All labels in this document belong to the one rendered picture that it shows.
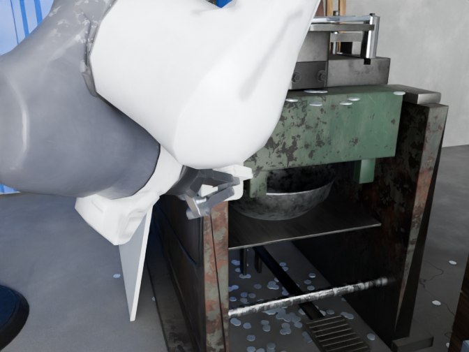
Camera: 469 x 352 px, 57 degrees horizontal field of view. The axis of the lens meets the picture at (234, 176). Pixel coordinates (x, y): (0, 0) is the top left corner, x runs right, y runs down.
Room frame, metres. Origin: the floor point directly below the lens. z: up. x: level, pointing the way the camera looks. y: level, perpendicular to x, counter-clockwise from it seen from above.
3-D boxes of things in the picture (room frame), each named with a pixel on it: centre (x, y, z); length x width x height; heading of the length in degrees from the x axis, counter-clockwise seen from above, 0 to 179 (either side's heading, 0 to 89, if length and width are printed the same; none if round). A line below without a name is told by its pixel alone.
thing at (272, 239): (1.10, -0.10, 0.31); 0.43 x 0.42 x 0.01; 108
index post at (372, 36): (1.02, -0.31, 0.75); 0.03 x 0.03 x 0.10; 18
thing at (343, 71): (1.09, -0.10, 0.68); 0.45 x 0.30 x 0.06; 108
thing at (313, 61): (0.92, -0.15, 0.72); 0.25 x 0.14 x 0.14; 18
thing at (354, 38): (1.14, -0.26, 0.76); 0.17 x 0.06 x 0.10; 108
